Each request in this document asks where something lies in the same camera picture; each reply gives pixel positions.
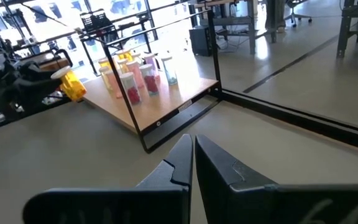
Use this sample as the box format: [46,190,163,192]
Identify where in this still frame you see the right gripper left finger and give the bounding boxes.
[135,134,195,224]

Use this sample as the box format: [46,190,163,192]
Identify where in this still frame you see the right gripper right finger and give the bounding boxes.
[195,134,279,224]

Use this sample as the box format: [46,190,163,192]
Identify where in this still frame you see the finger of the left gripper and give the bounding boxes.
[14,77,64,105]
[22,60,60,78]

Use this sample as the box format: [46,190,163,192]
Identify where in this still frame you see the wooden shelf board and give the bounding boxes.
[82,70,220,135]

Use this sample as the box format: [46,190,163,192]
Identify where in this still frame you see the grey table mat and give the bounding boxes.
[0,93,358,224]

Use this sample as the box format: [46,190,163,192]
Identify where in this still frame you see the black computer box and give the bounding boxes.
[188,25,213,58]

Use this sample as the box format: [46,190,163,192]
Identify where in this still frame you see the wooden desk grey legs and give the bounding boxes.
[194,0,279,56]

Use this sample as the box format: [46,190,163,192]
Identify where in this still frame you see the person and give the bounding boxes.
[264,0,288,34]

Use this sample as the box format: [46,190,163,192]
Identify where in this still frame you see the black office chair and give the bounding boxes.
[285,0,313,28]

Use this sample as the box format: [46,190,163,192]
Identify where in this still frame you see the black wire basket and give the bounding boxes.
[79,11,115,32]

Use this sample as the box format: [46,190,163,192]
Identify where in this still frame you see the grey metal desk frame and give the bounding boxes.
[336,0,358,59]

